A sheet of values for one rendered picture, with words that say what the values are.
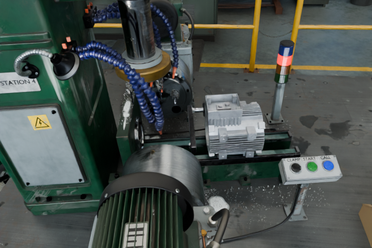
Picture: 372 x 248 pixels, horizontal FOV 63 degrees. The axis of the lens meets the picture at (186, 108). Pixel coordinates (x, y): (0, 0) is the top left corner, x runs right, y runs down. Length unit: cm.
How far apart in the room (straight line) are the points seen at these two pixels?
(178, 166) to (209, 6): 338
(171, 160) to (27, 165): 48
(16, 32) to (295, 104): 135
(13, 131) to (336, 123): 138
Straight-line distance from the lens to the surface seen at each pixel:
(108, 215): 55
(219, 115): 106
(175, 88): 128
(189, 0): 408
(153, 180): 55
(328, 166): 103
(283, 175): 100
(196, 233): 70
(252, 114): 111
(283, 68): 140
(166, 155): 87
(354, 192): 136
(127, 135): 98
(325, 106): 175
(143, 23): 89
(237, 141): 109
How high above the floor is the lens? 178
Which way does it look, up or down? 37 degrees down
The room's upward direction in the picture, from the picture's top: 3 degrees counter-clockwise
